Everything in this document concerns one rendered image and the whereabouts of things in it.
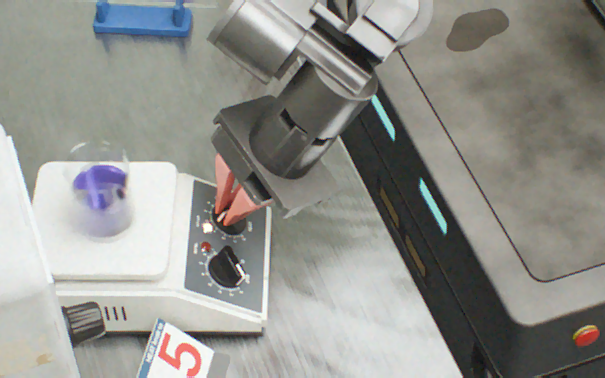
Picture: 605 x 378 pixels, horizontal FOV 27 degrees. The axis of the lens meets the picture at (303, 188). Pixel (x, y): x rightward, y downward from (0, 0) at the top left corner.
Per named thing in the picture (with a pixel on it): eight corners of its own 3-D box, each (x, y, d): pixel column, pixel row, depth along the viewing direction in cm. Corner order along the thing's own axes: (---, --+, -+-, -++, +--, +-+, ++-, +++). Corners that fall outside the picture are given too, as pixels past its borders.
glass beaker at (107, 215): (62, 230, 106) (45, 166, 100) (104, 188, 109) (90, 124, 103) (118, 262, 104) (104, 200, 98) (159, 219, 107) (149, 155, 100)
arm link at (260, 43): (431, 1, 94) (413, 14, 102) (305, -98, 93) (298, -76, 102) (331, 131, 93) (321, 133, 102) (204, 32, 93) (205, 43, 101)
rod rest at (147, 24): (193, 15, 135) (190, -11, 132) (188, 37, 133) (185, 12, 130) (99, 10, 135) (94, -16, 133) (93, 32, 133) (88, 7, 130)
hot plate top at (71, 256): (179, 167, 111) (178, 160, 110) (168, 281, 103) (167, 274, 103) (41, 167, 111) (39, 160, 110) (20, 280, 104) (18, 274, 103)
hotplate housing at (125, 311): (271, 219, 117) (268, 162, 111) (267, 340, 109) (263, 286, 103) (30, 218, 118) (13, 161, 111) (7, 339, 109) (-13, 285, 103)
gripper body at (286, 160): (277, 224, 101) (324, 170, 96) (206, 123, 104) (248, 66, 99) (331, 202, 106) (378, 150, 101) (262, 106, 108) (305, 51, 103)
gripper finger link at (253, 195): (215, 255, 107) (267, 193, 101) (169, 188, 109) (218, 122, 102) (271, 232, 112) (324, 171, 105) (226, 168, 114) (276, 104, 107)
